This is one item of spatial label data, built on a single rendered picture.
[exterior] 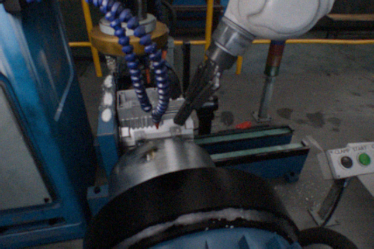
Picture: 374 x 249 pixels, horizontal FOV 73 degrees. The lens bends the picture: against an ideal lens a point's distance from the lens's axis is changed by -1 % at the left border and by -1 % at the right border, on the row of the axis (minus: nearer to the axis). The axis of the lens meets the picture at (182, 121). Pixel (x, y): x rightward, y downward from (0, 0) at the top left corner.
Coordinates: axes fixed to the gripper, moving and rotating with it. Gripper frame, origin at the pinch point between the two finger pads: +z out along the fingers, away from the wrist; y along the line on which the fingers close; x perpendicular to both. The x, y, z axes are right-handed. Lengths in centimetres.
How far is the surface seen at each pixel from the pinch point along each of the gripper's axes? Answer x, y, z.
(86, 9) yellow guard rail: -38, -238, 45
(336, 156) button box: 31.3, 19.5, -13.6
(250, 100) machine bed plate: 57, -51, 4
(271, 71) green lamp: 42, -33, -17
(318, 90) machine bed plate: 94, -55, -18
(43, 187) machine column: -26.9, 12.4, 24.5
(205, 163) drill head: -0.6, 21.2, -1.7
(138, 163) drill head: -13.2, 20.9, 3.1
